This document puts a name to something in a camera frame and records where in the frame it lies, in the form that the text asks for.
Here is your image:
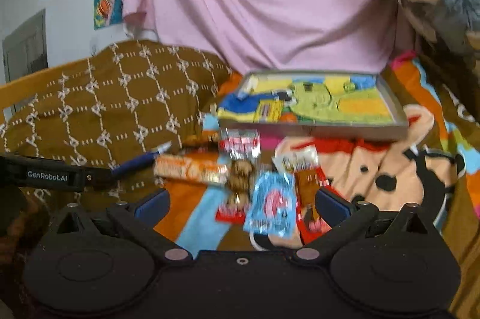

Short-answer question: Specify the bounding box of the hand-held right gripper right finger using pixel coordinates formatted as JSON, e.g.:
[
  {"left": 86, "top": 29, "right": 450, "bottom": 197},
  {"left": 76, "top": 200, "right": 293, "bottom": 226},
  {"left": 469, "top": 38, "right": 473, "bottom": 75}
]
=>
[{"left": 290, "top": 186, "right": 433, "bottom": 264}]

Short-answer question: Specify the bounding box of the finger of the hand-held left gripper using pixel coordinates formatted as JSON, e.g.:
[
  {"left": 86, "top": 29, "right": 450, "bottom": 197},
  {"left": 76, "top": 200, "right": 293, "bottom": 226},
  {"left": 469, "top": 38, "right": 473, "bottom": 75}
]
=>
[{"left": 85, "top": 142, "right": 174, "bottom": 188}]

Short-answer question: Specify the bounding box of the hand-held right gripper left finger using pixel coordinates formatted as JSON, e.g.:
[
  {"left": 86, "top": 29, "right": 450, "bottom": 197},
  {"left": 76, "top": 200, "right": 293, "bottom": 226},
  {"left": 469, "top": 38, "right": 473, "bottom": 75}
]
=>
[{"left": 55, "top": 188, "right": 194, "bottom": 265}]

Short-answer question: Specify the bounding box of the red brown snack packet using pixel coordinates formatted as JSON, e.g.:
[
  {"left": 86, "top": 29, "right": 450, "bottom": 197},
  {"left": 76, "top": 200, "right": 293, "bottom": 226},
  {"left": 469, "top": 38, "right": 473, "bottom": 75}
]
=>
[{"left": 272, "top": 147, "right": 338, "bottom": 245}]

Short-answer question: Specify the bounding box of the orange snack bar packet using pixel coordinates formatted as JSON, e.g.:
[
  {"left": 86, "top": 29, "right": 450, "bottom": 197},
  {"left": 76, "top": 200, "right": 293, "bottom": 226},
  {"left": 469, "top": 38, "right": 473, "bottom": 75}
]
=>
[{"left": 154, "top": 153, "right": 230, "bottom": 187}]

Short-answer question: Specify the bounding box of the blue candy packet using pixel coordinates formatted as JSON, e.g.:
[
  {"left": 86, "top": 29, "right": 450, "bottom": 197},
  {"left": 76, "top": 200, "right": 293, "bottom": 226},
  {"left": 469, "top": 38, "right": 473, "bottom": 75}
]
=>
[{"left": 242, "top": 171, "right": 297, "bottom": 239}]

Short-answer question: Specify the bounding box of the clear red cookie packet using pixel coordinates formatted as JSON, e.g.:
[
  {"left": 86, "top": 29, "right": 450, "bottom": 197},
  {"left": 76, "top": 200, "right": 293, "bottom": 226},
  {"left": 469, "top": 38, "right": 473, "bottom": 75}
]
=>
[{"left": 215, "top": 129, "right": 262, "bottom": 224}]

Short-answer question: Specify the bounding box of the grey cardboard box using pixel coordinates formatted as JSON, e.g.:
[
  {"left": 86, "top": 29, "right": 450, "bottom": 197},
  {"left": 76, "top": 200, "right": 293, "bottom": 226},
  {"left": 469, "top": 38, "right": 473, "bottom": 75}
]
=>
[{"left": 217, "top": 70, "right": 410, "bottom": 142}]

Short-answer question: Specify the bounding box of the gold snack packet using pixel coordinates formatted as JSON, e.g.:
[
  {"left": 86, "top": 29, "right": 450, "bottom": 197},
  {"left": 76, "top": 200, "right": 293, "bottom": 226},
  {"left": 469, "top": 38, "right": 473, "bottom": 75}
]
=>
[{"left": 182, "top": 132, "right": 220, "bottom": 149}]

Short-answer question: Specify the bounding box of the brown patterned blanket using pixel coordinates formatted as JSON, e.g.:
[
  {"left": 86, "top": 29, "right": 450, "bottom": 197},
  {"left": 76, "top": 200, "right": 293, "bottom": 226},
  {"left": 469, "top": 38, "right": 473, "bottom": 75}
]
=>
[{"left": 0, "top": 39, "right": 234, "bottom": 194}]

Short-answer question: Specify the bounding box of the colourful printed blanket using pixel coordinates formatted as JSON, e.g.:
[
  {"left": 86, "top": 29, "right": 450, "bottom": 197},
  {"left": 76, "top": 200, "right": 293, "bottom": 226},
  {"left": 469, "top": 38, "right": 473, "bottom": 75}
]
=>
[{"left": 154, "top": 51, "right": 480, "bottom": 314}]

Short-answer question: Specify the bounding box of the wooden bed frame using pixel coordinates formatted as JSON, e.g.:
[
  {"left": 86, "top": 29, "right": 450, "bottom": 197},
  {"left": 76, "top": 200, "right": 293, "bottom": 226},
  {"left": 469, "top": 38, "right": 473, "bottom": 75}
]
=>
[{"left": 0, "top": 62, "right": 89, "bottom": 119}]

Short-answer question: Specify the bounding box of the grey wall panel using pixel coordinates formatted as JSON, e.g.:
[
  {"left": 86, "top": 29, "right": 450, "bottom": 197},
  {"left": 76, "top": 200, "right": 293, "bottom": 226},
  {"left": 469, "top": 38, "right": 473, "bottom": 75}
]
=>
[{"left": 2, "top": 9, "right": 49, "bottom": 84}]

